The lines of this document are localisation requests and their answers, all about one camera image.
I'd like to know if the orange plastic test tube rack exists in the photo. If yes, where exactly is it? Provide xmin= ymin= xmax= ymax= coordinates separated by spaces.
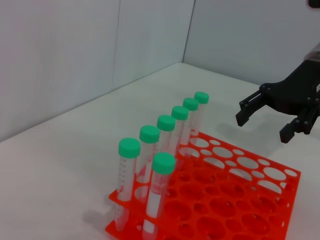
xmin=104 ymin=129 xmax=302 ymax=240

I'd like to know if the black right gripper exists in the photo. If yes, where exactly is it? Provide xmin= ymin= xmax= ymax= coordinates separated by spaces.
xmin=235 ymin=59 xmax=320 ymax=144

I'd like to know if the clear test tube green cap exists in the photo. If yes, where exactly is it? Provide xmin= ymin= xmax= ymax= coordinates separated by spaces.
xmin=141 ymin=152 xmax=176 ymax=240
xmin=113 ymin=137 xmax=141 ymax=232
xmin=171 ymin=105 xmax=190 ymax=161
xmin=181 ymin=97 xmax=200 ymax=146
xmin=156 ymin=114 xmax=181 ymax=173
xmin=191 ymin=91 xmax=210 ymax=137
xmin=136 ymin=125 xmax=161 ymax=201

